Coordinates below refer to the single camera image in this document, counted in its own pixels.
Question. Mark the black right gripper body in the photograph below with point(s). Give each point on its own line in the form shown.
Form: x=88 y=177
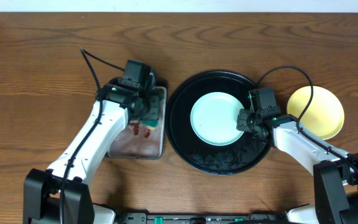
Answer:
x=248 y=122

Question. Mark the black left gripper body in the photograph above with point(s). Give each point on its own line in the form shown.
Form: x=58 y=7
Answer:
x=151 y=109

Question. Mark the light green plate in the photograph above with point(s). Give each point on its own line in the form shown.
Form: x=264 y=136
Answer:
x=213 y=118

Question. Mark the yellow plate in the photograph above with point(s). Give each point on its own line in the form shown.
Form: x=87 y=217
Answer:
x=324 y=116

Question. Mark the green yellow sponge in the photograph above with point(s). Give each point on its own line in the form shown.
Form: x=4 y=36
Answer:
x=150 y=124

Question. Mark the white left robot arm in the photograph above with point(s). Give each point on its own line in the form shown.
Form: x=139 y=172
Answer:
x=125 y=124

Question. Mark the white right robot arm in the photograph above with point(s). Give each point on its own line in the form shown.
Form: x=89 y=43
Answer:
x=334 y=170

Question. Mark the black rectangular water tray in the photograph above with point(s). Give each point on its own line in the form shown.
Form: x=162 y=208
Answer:
x=138 y=142

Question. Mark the round black tray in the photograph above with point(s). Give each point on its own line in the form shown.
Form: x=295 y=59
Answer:
x=236 y=157

